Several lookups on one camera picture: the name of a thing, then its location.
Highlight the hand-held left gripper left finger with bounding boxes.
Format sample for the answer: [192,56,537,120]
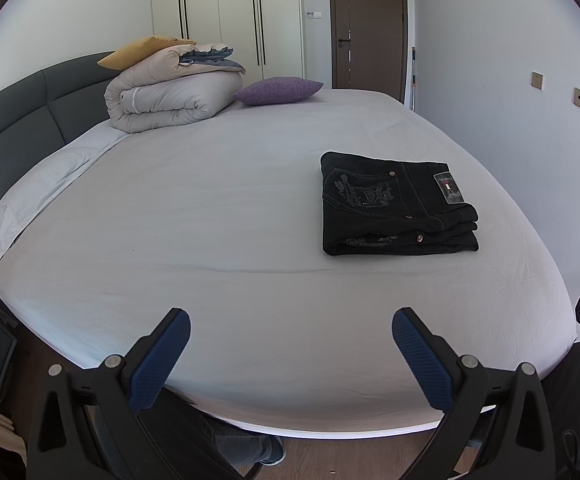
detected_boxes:
[26,308,251,480]

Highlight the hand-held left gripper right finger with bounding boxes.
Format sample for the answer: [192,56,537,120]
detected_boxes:
[392,308,556,480]

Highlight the black denim pants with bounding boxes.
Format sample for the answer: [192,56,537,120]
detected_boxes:
[320,151,480,257]

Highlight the dark cloth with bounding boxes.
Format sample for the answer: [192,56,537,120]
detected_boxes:
[540,340,580,471]

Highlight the grey blue denim cloth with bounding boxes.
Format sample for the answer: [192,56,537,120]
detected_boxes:
[205,417,287,466]

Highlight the bed with white sheet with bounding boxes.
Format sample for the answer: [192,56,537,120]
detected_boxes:
[0,87,578,436]

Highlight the flat white pillow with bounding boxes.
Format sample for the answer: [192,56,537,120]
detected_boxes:
[0,147,95,262]

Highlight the folded beige duvet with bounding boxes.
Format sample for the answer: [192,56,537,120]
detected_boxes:
[104,42,245,134]

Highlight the dark grey padded headboard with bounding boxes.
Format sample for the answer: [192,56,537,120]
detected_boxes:
[0,51,118,248]

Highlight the purple pillow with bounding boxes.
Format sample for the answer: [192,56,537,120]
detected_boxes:
[233,77,324,106]

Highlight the grey blue folded blanket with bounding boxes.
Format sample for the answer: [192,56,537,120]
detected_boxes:
[179,45,247,75]

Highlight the yellow pillow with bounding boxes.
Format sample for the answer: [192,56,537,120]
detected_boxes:
[97,36,197,71]

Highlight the brown wooden door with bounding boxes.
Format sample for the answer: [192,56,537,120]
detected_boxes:
[327,0,409,106]

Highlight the white wardrobe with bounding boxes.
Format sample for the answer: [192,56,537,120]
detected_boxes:
[151,0,305,81]

